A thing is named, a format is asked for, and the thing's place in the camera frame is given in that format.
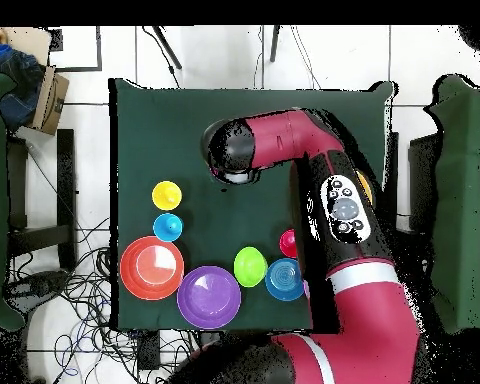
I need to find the green bowl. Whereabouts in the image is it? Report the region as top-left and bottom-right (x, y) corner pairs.
(233, 246), (270, 289)

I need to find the red cup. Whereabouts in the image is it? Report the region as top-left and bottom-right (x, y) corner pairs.
(278, 228), (298, 259)

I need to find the blue cup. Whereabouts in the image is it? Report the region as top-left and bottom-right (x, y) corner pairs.
(152, 212), (184, 244)

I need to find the yellow cup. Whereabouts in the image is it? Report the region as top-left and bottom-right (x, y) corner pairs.
(151, 180), (184, 212)

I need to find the blue bowl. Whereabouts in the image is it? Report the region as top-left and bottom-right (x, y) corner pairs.
(264, 257), (306, 302)

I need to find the purple bowl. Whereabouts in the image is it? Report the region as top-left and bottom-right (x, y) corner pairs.
(176, 265), (243, 331)

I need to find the red-orange bowl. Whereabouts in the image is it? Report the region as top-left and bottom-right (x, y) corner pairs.
(119, 235), (186, 302)

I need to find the dark green tablecloth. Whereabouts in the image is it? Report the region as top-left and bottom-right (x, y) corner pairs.
(108, 77), (399, 333)

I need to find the large orange bowl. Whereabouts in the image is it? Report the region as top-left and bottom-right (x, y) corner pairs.
(355, 170), (374, 205)

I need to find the black tripod leg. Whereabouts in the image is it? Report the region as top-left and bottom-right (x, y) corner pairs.
(151, 25), (183, 70)
(269, 25), (282, 63)

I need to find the brown cardboard box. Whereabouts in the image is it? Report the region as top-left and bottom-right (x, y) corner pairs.
(25, 65), (70, 136)

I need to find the blue fabric bundle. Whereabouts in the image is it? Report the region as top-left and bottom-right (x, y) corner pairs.
(0, 41), (45, 131)

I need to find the tangle of floor cables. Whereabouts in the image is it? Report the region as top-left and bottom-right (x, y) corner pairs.
(7, 217), (201, 384)

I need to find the black stool frame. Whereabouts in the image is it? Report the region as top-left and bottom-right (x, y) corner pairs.
(5, 128), (78, 273)

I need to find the black pedestal foot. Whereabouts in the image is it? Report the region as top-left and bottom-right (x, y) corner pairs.
(3, 269), (71, 309)

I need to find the white panel black frame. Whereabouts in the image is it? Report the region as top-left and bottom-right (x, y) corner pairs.
(47, 25), (103, 73)

